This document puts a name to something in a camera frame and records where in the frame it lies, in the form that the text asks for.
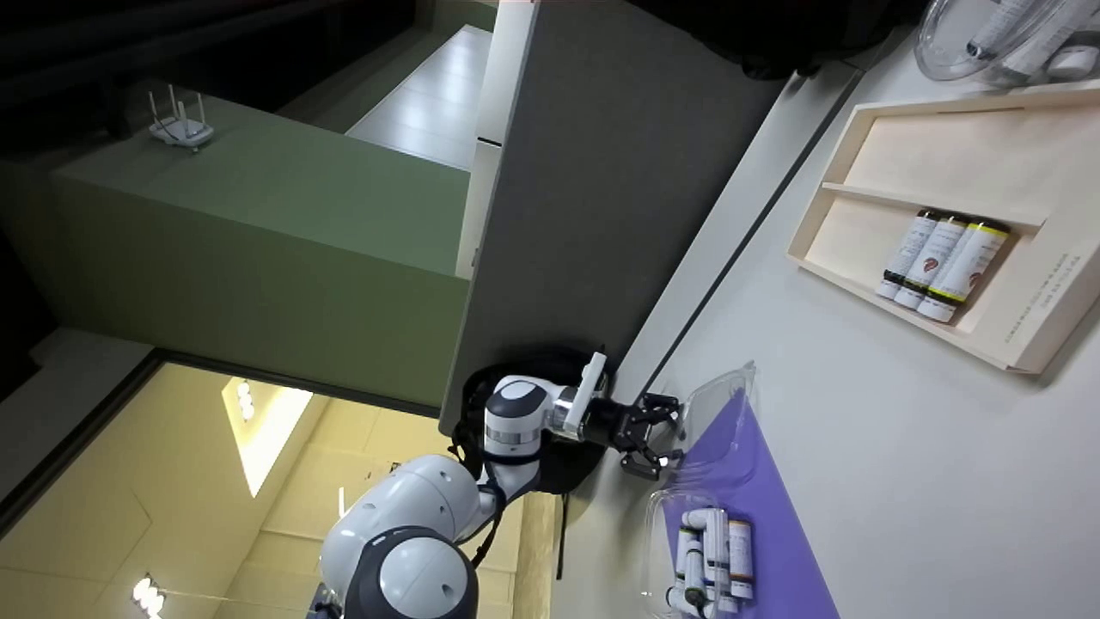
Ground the white tube in wooden tray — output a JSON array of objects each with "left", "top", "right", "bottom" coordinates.
[
  {"left": 914, "top": 215, "right": 1018, "bottom": 326},
  {"left": 875, "top": 207, "right": 946, "bottom": 304},
  {"left": 891, "top": 212, "right": 974, "bottom": 312}
]

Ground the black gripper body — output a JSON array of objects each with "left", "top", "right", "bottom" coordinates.
[{"left": 587, "top": 390, "right": 664, "bottom": 460}]

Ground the clear plastic bowl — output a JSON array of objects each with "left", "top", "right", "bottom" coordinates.
[{"left": 660, "top": 488, "right": 770, "bottom": 619}]

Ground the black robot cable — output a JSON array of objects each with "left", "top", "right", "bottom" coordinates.
[{"left": 463, "top": 453, "right": 509, "bottom": 573}]

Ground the gray desk partition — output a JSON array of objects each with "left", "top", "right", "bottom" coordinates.
[{"left": 438, "top": 0, "right": 798, "bottom": 433}]

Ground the clear plastic bowl lid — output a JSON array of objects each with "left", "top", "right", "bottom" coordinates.
[{"left": 671, "top": 356, "right": 763, "bottom": 488}]

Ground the white wifi router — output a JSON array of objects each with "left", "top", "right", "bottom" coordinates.
[{"left": 144, "top": 80, "right": 221, "bottom": 155}]

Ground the purple mat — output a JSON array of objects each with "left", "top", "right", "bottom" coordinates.
[{"left": 655, "top": 383, "right": 847, "bottom": 619}]

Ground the round clear container with items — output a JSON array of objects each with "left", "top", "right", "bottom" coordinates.
[{"left": 914, "top": 0, "right": 1100, "bottom": 92}]

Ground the wooden tray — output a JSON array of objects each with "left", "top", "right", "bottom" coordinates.
[{"left": 785, "top": 80, "right": 1100, "bottom": 382}]

